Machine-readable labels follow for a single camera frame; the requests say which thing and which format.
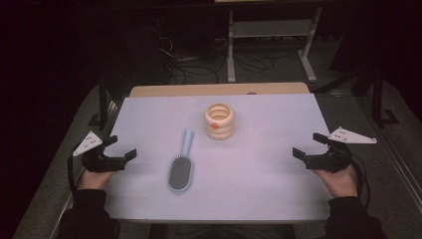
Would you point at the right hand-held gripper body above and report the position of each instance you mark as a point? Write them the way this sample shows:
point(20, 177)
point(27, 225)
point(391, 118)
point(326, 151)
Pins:
point(331, 161)

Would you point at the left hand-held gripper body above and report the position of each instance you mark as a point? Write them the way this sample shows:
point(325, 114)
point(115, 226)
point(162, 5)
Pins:
point(99, 162)

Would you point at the light blue hairbrush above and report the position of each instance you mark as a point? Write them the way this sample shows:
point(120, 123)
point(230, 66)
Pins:
point(180, 167)

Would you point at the cream ribbed round holder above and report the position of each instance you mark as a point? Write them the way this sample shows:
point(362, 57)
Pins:
point(219, 121)

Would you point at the person's left hand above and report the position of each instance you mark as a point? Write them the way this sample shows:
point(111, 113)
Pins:
point(96, 180)

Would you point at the person's right hand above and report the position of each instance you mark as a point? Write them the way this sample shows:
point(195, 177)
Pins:
point(341, 182)

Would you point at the black metal stand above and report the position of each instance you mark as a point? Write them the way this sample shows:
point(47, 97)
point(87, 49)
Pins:
point(379, 106)
point(106, 96)

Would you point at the white metal stand frame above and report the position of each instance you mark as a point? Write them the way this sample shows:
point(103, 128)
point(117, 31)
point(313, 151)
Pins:
point(272, 30)

